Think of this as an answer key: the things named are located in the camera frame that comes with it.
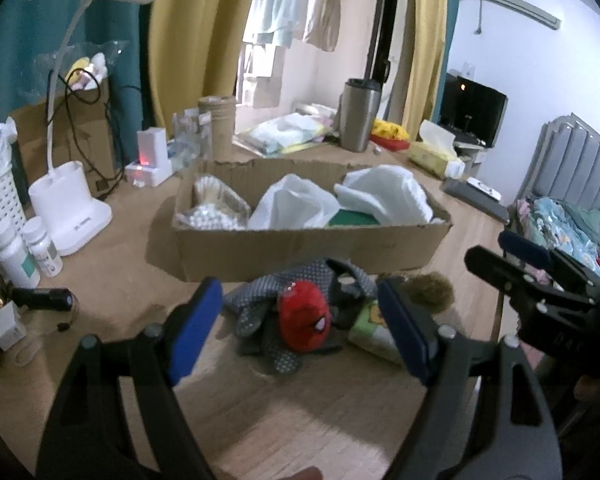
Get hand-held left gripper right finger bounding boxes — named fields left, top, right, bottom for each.
left=377, top=275, right=566, bottom=480

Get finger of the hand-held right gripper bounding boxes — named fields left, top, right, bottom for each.
left=498, top=231, right=556, bottom=273
left=464, top=245, right=600, bottom=312

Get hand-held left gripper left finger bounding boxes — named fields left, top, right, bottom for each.
left=35, top=276, right=225, bottom=480

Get green and yellow tissue packet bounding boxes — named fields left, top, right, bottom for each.
left=347, top=299, right=407, bottom=366

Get brown knitted scrubber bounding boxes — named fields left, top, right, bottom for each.
left=399, top=271, right=456, bottom=314

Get grey dotted gloves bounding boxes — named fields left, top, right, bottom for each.
left=223, top=258, right=381, bottom=376

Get red spider plush toy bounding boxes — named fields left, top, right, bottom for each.
left=277, top=281, right=334, bottom=351

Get bag of cotton swabs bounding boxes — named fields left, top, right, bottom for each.
left=174, top=204, right=249, bottom=231

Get shallow cardboard box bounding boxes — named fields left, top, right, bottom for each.
left=172, top=157, right=454, bottom=284

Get white plastic bag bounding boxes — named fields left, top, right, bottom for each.
left=247, top=173, right=341, bottom=231

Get blue printed blanket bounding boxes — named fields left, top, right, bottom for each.
left=516, top=197, right=600, bottom=282

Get grey padded headboard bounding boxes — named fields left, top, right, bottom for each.
left=514, top=114, right=600, bottom=257

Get white computer desk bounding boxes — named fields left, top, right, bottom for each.
left=452, top=141, right=487, bottom=167

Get black keyboard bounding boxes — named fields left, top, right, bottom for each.
left=452, top=130, right=487, bottom=149

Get yellow tissue pack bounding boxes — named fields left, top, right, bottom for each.
left=409, top=119, right=466, bottom=179

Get pack of cotton swabs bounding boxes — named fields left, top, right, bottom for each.
left=193, top=174, right=254, bottom=214

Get black cylindrical flashlight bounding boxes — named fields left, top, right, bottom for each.
left=9, top=287, right=74, bottom=314

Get black computer monitor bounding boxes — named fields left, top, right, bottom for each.
left=438, top=72, right=459, bottom=127

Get yellow and red snack packet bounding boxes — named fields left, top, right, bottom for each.
left=369, top=118, right=411, bottom=150

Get white pill bottle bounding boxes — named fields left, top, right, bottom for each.
left=22, top=217, right=64, bottom=277
left=0, top=219, right=41, bottom=289

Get white desk lamp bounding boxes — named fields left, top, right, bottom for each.
left=23, top=0, right=176, bottom=257

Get small white cube adapter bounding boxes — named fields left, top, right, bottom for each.
left=0, top=302, right=29, bottom=351

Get white charger with red light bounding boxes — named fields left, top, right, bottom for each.
left=124, top=128, right=174, bottom=189

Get clear plastic containers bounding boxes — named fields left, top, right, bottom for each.
left=172, top=109, right=214, bottom=171

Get steel tumbler with black lid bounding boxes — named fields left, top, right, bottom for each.
left=338, top=78, right=383, bottom=154

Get stack of brown paper cups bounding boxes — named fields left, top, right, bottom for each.
left=198, top=95, right=237, bottom=161

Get clear package of cloths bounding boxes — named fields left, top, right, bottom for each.
left=234, top=112, right=334, bottom=155

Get white plastic basket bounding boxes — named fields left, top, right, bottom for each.
left=0, top=164, right=29, bottom=262

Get narrow yellow curtain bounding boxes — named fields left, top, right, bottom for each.
left=409, top=0, right=449, bottom=127

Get narrow teal curtain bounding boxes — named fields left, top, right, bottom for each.
left=442, top=0, right=466, bottom=81

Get white air conditioner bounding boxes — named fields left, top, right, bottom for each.
left=459, top=0, right=564, bottom=31

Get tall brown cardboard box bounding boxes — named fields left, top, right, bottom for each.
left=9, top=79, right=119, bottom=202

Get clear bag of small toys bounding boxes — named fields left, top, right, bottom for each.
left=39, top=41, right=127, bottom=94

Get hanging beige shirt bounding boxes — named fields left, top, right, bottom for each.
left=302, top=0, right=349, bottom=54

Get wide yellow curtain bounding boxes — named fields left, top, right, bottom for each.
left=147, top=0, right=267, bottom=137

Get hanging light blue towel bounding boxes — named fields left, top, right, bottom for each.
left=249, top=0, right=307, bottom=47

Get wide teal curtain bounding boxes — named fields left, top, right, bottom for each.
left=0, top=0, right=152, bottom=203

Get black cables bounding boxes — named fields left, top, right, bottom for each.
left=46, top=66, right=132, bottom=197

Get black door frame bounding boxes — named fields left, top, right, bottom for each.
left=364, top=0, right=407, bottom=87

